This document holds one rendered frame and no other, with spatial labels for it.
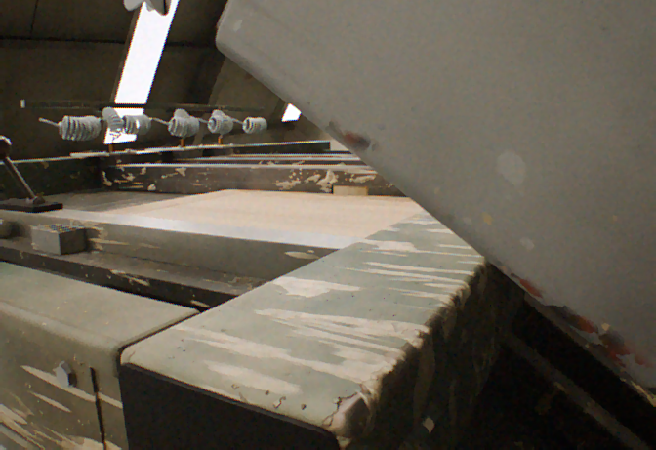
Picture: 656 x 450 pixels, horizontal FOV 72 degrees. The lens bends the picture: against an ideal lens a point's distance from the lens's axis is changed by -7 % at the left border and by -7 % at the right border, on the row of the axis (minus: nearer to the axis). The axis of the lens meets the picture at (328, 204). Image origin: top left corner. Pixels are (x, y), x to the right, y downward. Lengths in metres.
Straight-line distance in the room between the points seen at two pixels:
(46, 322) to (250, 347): 0.12
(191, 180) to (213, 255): 0.73
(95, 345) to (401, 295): 0.16
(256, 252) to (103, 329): 0.25
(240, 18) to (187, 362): 0.14
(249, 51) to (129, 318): 0.17
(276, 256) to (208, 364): 0.28
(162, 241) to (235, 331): 0.35
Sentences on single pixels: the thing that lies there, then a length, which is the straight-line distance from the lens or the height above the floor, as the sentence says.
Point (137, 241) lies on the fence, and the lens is 0.62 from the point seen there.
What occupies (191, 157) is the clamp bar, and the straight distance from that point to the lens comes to 1.68.
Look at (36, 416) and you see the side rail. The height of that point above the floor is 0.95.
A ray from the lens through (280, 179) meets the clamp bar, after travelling 1.07.
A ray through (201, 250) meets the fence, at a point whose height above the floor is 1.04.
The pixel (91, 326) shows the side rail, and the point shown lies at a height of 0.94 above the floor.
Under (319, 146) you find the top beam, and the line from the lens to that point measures 2.55.
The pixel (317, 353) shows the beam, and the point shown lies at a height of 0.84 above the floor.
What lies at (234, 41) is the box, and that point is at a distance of 0.17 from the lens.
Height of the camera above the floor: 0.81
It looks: 18 degrees up
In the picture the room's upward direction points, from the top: 50 degrees counter-clockwise
